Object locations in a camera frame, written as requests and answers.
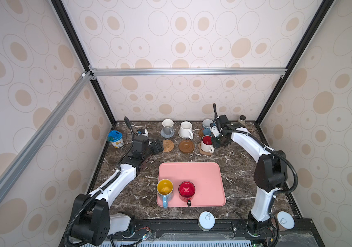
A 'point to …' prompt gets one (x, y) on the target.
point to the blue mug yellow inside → (165, 190)
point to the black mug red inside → (187, 190)
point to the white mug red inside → (206, 144)
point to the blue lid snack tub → (116, 138)
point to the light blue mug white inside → (206, 126)
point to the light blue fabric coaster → (167, 136)
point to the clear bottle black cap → (242, 119)
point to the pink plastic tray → (207, 177)
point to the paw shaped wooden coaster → (207, 153)
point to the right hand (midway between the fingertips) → (216, 143)
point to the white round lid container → (206, 221)
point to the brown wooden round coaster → (200, 133)
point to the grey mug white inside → (168, 125)
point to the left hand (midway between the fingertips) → (160, 140)
